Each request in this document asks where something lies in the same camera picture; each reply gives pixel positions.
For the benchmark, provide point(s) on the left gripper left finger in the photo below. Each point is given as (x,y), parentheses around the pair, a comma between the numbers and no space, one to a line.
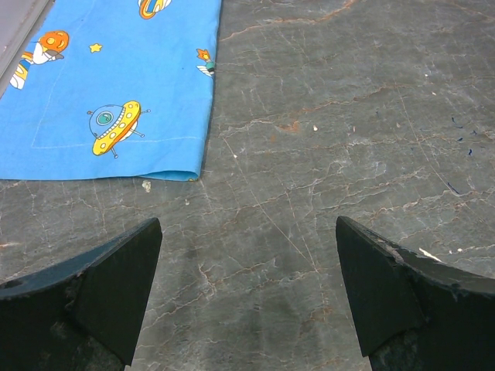
(85,313)

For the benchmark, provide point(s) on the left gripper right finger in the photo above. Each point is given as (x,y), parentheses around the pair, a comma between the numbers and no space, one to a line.
(412,312)

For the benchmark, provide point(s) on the blue patterned cloth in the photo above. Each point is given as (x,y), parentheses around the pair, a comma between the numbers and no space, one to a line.
(112,89)

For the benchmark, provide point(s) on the aluminium frame rail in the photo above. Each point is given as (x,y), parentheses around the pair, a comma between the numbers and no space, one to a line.
(20,20)

